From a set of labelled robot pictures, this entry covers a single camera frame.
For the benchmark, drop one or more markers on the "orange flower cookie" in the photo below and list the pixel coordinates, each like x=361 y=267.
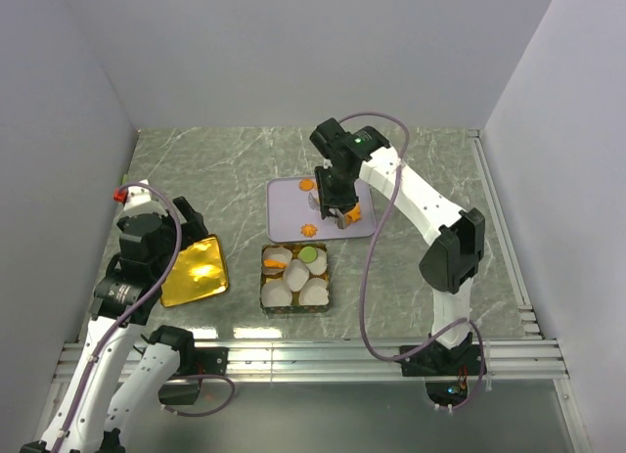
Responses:
x=308 y=230

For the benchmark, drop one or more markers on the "orange fish cookie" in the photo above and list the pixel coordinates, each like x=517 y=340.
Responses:
x=353 y=216
x=274 y=264

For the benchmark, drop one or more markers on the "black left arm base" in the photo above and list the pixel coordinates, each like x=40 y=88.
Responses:
x=208 y=360

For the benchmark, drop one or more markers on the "gold tin lid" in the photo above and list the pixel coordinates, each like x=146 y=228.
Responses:
x=200 y=272

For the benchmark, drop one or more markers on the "aluminium frame rail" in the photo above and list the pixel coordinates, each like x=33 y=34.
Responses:
x=348 y=361

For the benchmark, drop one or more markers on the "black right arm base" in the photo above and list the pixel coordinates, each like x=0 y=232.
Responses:
x=447 y=371

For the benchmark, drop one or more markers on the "lavender plastic tray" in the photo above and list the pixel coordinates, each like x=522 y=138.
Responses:
x=288 y=210

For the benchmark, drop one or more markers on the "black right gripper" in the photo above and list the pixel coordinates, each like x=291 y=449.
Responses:
x=327 y=200

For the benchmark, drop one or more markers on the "orange round chip cookie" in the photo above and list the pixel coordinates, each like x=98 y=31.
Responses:
x=306 y=185

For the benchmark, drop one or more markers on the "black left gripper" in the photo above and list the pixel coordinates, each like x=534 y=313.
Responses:
x=193 y=230

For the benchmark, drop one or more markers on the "white camera mount red button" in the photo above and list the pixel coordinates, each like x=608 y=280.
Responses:
x=136 y=200

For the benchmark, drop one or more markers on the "metal tongs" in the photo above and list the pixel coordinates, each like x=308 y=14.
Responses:
x=340 y=220

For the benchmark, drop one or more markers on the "green round cookie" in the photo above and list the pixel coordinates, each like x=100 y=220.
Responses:
x=308 y=254

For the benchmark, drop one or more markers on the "white paper cup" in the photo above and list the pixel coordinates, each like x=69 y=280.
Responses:
x=296 y=275
x=319 y=266
x=275 y=293
x=314 y=293
x=278 y=253

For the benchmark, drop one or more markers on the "gold green cookie tin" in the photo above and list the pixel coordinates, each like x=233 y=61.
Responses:
x=295 y=307

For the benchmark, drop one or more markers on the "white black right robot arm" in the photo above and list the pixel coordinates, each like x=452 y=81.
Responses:
x=454 y=236

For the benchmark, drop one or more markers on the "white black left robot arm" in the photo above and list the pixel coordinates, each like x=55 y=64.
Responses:
x=98 y=409

